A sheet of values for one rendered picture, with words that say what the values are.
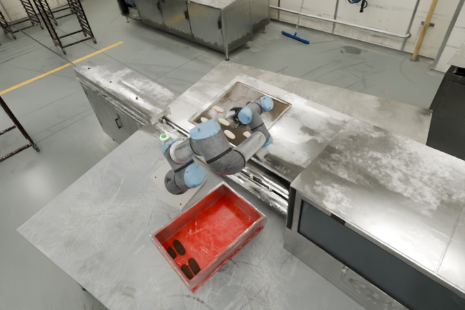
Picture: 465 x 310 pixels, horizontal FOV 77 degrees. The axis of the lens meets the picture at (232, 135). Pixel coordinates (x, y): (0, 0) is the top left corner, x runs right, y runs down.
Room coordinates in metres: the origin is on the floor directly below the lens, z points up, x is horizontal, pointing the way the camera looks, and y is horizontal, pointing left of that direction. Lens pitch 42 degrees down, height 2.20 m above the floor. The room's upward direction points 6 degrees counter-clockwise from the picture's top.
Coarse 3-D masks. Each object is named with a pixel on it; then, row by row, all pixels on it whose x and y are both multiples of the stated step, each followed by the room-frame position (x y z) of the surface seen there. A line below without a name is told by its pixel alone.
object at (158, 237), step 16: (208, 192) 0.98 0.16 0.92; (224, 192) 1.02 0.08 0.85; (192, 208) 0.90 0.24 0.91; (256, 208) 0.85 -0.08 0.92; (176, 224) 0.83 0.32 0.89; (256, 224) 0.76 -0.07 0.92; (160, 240) 0.76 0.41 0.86; (240, 240) 0.69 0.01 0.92; (224, 256) 0.63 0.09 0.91; (176, 272) 0.57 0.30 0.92; (208, 272) 0.57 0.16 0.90; (192, 288) 0.51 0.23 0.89
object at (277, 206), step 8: (96, 88) 2.29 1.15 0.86; (120, 104) 2.00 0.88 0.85; (144, 120) 1.76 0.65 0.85; (152, 128) 1.69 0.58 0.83; (160, 128) 1.64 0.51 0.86; (168, 128) 1.63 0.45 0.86; (176, 136) 1.53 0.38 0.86; (200, 160) 1.31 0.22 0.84; (224, 176) 1.15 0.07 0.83; (232, 176) 1.12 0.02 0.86; (240, 176) 1.12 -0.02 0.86; (240, 184) 1.06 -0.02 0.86; (248, 184) 1.06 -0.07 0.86; (248, 192) 1.01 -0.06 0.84; (256, 192) 0.99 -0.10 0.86; (264, 192) 0.99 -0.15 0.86; (264, 200) 0.94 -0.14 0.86; (272, 200) 0.93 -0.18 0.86; (272, 208) 0.90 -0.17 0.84; (280, 208) 0.88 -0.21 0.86
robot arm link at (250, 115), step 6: (246, 108) 1.16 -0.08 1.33; (252, 108) 1.16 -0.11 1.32; (258, 108) 1.17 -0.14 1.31; (240, 114) 1.14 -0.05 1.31; (246, 114) 1.12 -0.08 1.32; (252, 114) 1.13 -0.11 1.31; (258, 114) 1.15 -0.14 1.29; (240, 120) 1.13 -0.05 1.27; (246, 120) 1.11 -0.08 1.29; (252, 120) 1.11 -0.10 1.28; (258, 120) 1.11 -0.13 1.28; (252, 126) 1.10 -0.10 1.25
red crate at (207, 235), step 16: (208, 208) 0.95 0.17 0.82; (224, 208) 0.94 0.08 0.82; (240, 208) 0.93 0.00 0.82; (192, 224) 0.86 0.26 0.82; (208, 224) 0.85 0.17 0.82; (224, 224) 0.84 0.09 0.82; (240, 224) 0.83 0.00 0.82; (192, 240) 0.77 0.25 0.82; (208, 240) 0.76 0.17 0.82; (224, 240) 0.75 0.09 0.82; (176, 256) 0.69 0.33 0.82; (192, 256) 0.68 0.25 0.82; (208, 256) 0.68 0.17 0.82; (192, 272) 0.61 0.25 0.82
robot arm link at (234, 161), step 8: (256, 128) 1.09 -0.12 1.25; (264, 128) 1.09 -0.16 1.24; (256, 136) 1.01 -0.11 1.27; (264, 136) 1.04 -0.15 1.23; (240, 144) 0.93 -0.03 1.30; (248, 144) 0.93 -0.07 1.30; (256, 144) 0.96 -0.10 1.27; (264, 144) 1.04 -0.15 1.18; (232, 152) 0.80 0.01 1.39; (240, 152) 0.84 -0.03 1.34; (248, 152) 0.88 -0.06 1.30; (224, 160) 0.76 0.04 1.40; (232, 160) 0.77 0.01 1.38; (240, 160) 0.80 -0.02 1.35; (216, 168) 0.75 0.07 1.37; (224, 168) 0.75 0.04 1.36; (232, 168) 0.76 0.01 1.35; (240, 168) 0.78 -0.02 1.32
